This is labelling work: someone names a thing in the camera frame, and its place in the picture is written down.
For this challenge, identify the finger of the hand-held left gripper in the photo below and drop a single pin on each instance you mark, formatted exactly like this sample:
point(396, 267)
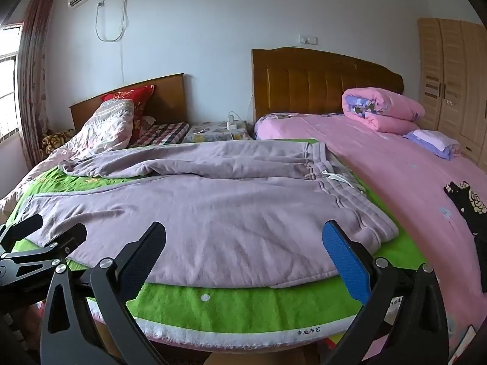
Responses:
point(71, 235)
point(26, 223)

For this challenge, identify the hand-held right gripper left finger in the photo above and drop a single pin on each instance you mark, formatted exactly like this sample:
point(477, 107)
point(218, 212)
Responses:
point(149, 249)

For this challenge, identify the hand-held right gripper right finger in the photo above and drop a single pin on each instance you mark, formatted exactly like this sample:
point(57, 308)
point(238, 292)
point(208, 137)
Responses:
point(344, 262)

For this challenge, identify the lilac pants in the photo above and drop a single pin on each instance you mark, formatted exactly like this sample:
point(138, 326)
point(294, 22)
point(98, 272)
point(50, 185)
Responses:
point(228, 216)

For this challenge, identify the pink bed sheet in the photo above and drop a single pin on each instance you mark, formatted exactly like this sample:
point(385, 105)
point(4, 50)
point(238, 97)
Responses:
point(399, 197)

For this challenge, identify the brown floral blanket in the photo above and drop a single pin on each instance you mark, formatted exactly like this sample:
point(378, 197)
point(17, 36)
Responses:
point(53, 140)

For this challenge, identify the green printed mat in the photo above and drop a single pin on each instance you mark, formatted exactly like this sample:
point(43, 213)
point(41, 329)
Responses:
point(236, 311)

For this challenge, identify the white pink patterned quilt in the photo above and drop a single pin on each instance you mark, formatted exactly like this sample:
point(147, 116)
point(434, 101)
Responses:
point(110, 125)

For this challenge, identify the plaid bed sheet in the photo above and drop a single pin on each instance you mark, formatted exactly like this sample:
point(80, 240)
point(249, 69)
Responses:
point(167, 133)

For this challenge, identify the nightstand with printed cloth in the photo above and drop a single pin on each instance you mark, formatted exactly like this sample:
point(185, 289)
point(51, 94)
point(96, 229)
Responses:
point(213, 133)

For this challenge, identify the black floral garment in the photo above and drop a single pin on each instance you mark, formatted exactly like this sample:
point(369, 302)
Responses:
point(468, 205)

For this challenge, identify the patterned reddish curtain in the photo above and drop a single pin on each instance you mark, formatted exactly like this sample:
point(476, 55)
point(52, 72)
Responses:
point(34, 83)

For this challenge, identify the white charger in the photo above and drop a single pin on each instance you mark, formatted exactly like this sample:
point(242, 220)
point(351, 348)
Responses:
point(231, 124)

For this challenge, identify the purple and white pillow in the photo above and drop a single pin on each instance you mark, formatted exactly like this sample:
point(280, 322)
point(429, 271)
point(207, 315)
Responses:
point(433, 142)

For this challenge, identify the red embroidered pillow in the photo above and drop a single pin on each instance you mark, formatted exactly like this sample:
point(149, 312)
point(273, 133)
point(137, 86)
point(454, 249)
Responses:
point(137, 97)

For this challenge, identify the small wooden headboard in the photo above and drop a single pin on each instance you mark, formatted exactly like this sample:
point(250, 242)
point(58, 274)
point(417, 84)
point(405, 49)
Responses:
point(167, 95)

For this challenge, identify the pink folded quilt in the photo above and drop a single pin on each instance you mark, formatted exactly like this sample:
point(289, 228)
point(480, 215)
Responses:
point(392, 110)

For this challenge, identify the large wooden headboard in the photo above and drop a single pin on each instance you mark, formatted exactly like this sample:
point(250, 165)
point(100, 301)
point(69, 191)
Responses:
point(304, 83)

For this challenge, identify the light wooden wardrobe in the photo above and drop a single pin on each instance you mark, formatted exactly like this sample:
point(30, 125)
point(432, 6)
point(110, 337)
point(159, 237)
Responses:
point(449, 83)

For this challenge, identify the white wall socket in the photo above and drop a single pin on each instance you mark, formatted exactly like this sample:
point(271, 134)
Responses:
point(308, 39)

